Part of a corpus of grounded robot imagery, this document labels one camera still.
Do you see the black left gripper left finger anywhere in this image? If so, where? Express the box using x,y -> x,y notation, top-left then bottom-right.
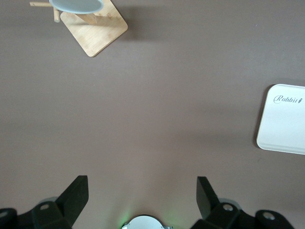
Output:
0,175 -> 89,229

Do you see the wooden mug stand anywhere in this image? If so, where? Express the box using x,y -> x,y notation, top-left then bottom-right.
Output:
30,0 -> 128,58

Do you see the cream rectangular Rabbit tray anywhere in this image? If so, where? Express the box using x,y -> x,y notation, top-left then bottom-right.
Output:
256,83 -> 305,155

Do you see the white smiley mug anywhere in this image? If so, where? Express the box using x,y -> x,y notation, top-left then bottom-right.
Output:
49,0 -> 105,14

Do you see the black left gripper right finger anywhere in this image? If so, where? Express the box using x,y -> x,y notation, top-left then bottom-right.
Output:
190,176 -> 293,229

